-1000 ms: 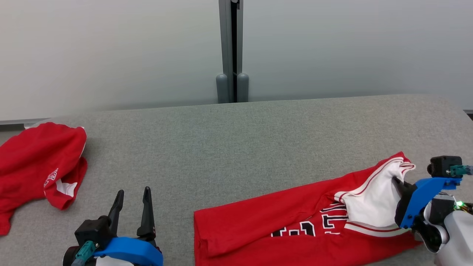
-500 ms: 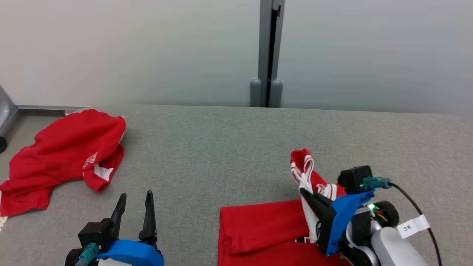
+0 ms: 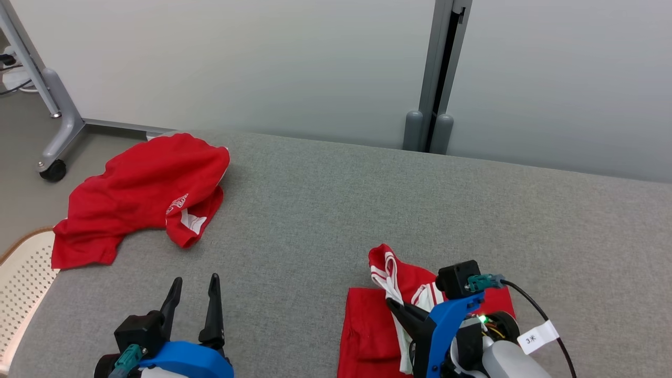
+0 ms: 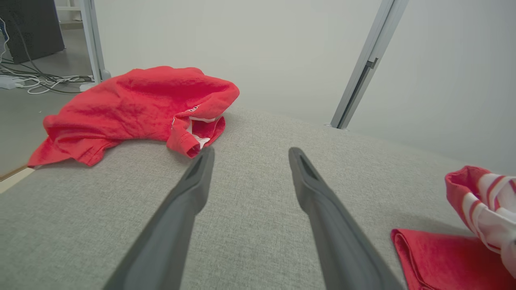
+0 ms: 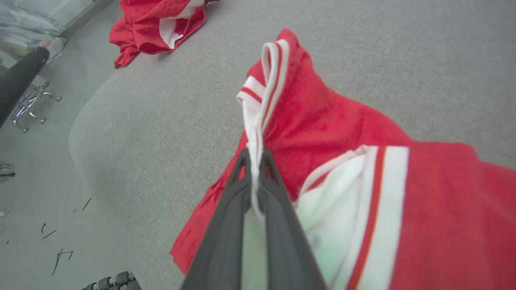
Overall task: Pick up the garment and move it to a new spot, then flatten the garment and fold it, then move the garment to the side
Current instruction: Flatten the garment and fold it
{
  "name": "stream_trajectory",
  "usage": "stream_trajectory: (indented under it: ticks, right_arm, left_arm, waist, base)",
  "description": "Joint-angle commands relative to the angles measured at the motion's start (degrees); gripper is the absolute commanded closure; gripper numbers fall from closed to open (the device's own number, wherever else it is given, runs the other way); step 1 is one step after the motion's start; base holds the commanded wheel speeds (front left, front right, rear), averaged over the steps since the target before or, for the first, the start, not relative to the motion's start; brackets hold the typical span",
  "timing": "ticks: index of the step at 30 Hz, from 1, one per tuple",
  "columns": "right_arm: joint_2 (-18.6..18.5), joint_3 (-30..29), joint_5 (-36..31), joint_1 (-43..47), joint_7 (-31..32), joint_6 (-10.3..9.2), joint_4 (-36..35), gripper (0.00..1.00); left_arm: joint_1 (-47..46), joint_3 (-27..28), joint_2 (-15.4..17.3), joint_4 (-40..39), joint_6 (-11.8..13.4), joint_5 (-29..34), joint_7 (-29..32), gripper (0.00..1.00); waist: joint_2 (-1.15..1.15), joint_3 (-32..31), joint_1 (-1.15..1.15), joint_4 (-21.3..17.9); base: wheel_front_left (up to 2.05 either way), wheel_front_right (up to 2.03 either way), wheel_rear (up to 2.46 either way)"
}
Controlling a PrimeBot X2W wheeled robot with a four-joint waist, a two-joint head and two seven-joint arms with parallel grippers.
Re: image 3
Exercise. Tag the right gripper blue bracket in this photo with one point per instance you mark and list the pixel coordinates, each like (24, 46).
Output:
(446, 325)

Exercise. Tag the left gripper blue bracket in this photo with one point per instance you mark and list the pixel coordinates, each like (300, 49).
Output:
(189, 362)

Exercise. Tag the red basketball jersey white trim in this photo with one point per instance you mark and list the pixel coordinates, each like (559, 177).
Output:
(367, 325)

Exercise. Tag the red basketball shorts white trim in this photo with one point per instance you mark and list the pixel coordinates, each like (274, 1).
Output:
(136, 189)

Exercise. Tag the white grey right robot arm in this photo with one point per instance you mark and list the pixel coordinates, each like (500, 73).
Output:
(504, 359)

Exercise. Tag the grey rounded partition foot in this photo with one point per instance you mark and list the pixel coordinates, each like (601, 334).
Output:
(443, 134)
(412, 131)

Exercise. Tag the black caster wheel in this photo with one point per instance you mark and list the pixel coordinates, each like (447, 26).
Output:
(53, 171)

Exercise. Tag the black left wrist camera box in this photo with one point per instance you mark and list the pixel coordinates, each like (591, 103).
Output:
(139, 331)

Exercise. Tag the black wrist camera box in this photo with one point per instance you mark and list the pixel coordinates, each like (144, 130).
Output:
(139, 331)
(457, 278)

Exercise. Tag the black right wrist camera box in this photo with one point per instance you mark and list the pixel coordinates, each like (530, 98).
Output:
(457, 278)

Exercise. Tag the grey partition base rail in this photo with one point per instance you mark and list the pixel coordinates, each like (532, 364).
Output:
(126, 127)

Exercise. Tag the grey metal table leg frame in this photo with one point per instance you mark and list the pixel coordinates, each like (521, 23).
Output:
(58, 110)

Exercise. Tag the grey partition post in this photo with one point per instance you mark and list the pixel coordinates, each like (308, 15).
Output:
(438, 52)

